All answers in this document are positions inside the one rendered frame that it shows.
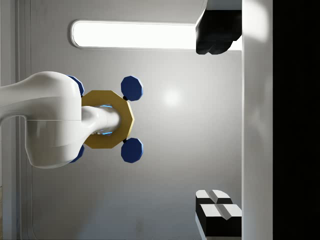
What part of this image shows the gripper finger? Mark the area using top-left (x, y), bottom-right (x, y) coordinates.
top-left (195, 189), bottom-right (243, 240)
top-left (195, 0), bottom-right (243, 55)

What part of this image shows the drone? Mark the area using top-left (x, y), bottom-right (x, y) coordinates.
top-left (66, 74), bottom-right (145, 164)

